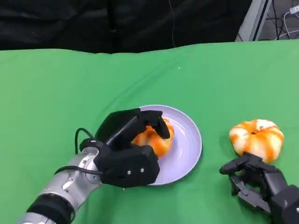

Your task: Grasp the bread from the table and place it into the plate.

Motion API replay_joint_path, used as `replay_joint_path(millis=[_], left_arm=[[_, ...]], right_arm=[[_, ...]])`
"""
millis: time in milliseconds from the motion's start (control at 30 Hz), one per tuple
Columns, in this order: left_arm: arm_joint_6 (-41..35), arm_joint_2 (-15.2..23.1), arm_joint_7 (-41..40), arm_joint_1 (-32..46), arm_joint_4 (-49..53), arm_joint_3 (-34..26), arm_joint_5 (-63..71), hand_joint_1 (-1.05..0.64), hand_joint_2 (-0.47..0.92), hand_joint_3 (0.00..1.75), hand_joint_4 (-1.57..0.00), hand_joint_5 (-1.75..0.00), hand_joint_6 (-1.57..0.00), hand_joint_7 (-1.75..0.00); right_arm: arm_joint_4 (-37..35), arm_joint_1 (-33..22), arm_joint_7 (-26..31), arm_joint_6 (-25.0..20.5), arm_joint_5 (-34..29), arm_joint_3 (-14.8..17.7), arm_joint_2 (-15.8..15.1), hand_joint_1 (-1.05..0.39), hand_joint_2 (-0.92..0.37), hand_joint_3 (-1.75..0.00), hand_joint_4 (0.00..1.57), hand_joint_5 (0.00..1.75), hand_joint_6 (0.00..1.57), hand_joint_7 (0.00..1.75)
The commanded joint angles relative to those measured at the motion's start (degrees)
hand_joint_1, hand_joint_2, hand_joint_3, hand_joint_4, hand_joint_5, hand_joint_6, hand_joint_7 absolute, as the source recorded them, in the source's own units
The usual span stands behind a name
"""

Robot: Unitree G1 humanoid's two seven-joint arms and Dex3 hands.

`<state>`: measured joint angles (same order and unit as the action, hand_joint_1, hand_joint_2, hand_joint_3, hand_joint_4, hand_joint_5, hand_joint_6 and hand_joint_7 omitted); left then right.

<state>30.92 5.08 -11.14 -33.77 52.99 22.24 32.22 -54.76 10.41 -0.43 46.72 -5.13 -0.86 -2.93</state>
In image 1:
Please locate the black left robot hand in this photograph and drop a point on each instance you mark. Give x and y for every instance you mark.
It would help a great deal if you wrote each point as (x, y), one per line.
(126, 165)

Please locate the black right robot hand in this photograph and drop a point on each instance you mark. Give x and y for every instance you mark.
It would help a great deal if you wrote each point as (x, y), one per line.
(264, 175)

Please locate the lilac plate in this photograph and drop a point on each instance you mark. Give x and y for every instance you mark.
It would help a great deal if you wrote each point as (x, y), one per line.
(184, 149)

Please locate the green table cloth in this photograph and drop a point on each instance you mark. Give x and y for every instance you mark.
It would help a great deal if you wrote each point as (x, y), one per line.
(70, 93)

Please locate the black backdrop curtain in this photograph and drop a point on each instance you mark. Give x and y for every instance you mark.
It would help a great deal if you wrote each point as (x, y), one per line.
(93, 23)

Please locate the grey metal frame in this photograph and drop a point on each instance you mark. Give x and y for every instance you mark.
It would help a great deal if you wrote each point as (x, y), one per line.
(252, 23)

